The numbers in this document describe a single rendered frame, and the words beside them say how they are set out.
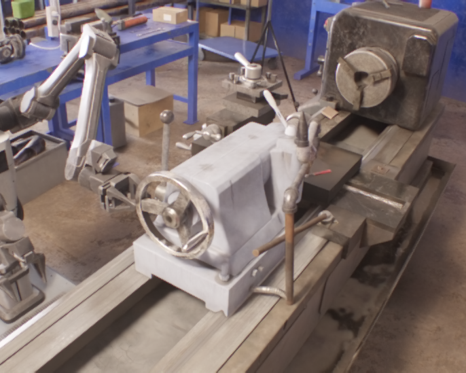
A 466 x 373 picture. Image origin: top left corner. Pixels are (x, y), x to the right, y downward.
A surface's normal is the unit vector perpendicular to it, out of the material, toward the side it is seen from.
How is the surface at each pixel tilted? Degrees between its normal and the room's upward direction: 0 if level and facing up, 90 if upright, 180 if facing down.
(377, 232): 90
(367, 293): 0
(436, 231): 0
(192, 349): 48
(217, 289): 90
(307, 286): 0
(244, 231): 66
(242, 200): 76
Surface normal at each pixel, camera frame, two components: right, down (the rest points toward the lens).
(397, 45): -0.55, 0.43
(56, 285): 0.04, -0.84
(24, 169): 0.86, 0.31
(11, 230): 0.74, -0.13
